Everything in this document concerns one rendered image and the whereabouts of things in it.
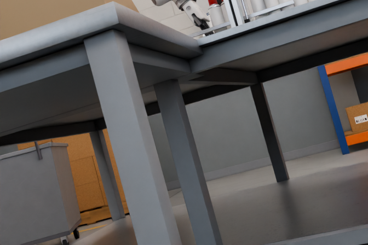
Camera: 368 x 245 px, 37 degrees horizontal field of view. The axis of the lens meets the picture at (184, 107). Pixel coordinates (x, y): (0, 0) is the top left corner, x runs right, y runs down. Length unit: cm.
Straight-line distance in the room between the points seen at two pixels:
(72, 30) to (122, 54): 9
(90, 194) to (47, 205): 146
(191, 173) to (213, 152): 508
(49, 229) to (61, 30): 328
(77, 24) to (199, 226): 83
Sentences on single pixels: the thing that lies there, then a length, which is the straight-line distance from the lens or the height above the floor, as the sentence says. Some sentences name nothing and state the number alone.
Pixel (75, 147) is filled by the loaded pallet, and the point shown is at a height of 76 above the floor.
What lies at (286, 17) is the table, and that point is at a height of 81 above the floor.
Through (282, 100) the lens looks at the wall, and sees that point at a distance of 655.
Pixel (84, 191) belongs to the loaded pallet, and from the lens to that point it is 560.
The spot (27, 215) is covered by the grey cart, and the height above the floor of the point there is 34.
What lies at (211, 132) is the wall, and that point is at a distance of 668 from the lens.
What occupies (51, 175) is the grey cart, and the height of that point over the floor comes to 57.
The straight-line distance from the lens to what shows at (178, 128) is 161.
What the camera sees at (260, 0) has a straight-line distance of 218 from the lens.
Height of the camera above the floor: 57
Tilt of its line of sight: 3 degrees up
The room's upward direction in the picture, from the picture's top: 15 degrees counter-clockwise
